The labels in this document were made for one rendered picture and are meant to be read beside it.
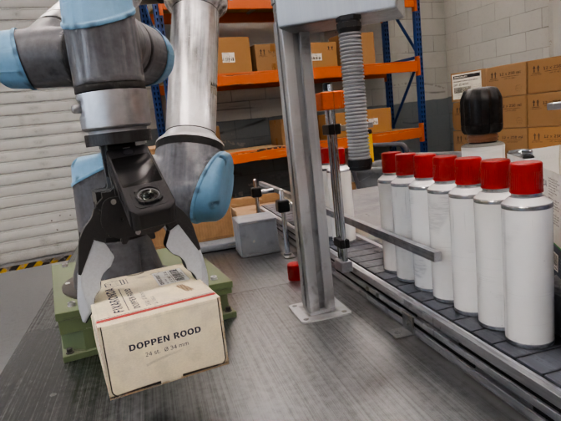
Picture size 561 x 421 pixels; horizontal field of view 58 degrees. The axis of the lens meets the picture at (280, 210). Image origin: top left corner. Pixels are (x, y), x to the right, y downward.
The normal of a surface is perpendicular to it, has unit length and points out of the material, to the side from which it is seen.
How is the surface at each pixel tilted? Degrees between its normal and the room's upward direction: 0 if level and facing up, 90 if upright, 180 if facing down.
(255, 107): 90
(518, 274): 90
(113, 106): 89
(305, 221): 90
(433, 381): 0
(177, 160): 66
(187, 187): 82
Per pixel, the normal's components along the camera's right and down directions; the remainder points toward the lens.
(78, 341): -0.34, 0.20
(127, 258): 0.47, -0.15
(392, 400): -0.11, -0.98
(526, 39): -0.90, 0.17
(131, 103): 0.69, 0.05
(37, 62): -0.07, 0.41
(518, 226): -0.75, 0.20
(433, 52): 0.42, 0.11
